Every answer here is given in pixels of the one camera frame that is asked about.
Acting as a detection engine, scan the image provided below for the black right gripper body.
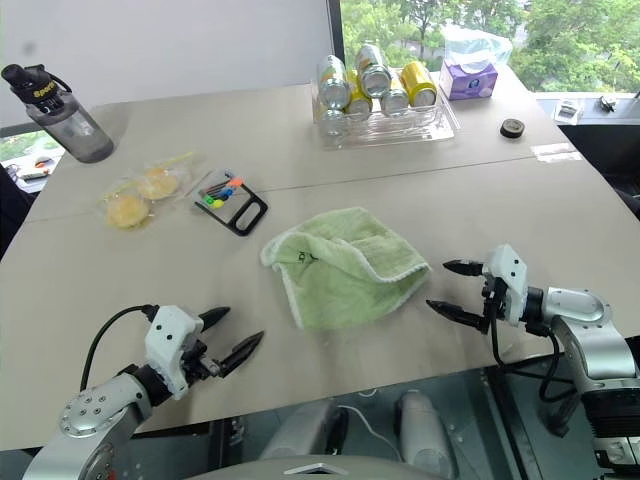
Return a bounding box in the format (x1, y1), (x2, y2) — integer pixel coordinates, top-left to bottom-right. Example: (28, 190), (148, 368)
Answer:
(478, 275), (507, 333)

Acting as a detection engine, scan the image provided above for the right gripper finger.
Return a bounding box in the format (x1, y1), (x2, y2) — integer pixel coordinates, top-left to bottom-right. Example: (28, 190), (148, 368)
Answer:
(425, 299), (489, 334)
(442, 259), (485, 278)

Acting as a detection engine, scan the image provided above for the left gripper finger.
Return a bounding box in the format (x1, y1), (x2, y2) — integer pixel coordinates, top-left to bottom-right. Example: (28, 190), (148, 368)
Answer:
(198, 306), (233, 332)
(218, 329), (266, 379)

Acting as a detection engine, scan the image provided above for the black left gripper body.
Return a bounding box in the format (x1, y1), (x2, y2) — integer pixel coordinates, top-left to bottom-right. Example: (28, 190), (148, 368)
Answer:
(181, 338), (225, 387)

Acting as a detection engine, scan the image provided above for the purple tissue box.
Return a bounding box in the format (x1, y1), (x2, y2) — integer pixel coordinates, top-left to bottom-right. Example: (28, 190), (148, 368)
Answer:
(438, 59), (500, 102)

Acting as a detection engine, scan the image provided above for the grey rounded robot leg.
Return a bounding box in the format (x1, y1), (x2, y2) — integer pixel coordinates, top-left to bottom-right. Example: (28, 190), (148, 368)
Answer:
(259, 399), (350, 461)
(395, 389), (454, 479)

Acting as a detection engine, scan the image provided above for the light green towel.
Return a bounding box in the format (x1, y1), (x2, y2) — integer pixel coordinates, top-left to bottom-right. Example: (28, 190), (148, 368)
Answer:
(259, 206), (433, 331)

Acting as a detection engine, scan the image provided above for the wrapped yellow bread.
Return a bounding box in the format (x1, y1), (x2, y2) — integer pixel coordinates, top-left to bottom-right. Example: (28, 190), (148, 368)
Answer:
(96, 188), (157, 232)
(130, 150), (202, 202)

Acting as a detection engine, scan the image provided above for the grey robot torso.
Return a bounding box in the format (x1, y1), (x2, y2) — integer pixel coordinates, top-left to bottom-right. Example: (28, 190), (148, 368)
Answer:
(187, 453), (451, 480)

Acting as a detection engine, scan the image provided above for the clear plastic can bin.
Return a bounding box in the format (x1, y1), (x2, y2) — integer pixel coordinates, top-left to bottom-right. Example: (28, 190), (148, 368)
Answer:
(311, 74), (457, 152)

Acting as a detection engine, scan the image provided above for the silver drink can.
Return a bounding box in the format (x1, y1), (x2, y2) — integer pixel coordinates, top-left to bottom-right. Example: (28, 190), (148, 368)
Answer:
(380, 74), (411, 116)

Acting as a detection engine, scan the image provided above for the yellow drink can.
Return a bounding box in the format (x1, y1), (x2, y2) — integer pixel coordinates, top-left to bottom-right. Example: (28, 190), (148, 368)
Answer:
(400, 60), (439, 108)
(343, 69), (373, 116)

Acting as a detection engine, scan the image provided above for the white small device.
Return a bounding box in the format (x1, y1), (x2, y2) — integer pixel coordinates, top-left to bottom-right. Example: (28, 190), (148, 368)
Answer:
(555, 99), (585, 122)

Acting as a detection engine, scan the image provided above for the white green drink can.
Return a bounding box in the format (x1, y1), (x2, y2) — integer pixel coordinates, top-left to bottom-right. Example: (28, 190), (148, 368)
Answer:
(355, 43), (394, 98)
(317, 53), (352, 112)

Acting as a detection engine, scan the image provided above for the dark grey water bottle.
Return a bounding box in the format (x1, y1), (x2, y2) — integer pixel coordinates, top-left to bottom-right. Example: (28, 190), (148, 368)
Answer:
(0, 63), (116, 164)

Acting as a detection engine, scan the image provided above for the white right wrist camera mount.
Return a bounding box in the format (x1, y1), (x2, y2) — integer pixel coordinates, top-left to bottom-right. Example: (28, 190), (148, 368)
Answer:
(481, 244), (529, 327)

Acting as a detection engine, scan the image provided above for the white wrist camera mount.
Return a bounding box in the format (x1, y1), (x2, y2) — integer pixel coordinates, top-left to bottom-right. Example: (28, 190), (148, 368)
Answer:
(481, 244), (529, 327)
(144, 305), (206, 401)

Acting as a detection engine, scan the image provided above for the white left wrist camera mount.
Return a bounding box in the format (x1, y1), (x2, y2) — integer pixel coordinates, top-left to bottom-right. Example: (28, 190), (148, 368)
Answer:
(144, 305), (206, 401)

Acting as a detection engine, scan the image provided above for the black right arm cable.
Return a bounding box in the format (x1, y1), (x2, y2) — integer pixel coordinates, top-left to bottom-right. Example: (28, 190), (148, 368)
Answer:
(490, 298), (584, 403)

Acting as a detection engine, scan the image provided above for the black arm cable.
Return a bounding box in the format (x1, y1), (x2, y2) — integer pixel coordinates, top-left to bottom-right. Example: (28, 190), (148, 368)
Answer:
(79, 304), (160, 391)
(490, 298), (584, 403)

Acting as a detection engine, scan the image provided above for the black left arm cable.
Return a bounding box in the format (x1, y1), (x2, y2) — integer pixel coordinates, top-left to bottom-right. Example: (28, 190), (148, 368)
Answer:
(79, 304), (160, 391)

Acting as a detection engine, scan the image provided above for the black marker case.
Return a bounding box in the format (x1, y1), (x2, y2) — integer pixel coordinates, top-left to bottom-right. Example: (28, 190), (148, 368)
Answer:
(192, 168), (269, 238)

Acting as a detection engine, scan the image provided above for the white thin cable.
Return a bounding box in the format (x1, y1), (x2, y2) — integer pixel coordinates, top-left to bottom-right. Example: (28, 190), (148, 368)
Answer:
(333, 403), (404, 462)

